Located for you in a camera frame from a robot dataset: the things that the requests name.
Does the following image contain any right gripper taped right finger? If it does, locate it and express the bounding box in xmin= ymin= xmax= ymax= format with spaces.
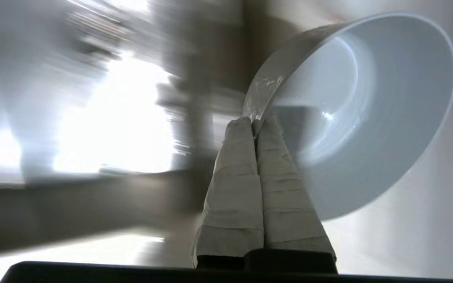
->
xmin=244 ymin=114 xmax=338 ymax=274

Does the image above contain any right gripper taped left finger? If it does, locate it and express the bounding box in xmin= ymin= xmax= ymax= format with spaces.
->
xmin=191 ymin=117 xmax=265 ymax=270

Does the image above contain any white bowl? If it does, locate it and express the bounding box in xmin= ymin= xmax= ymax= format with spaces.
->
xmin=242 ymin=13 xmax=453 ymax=221

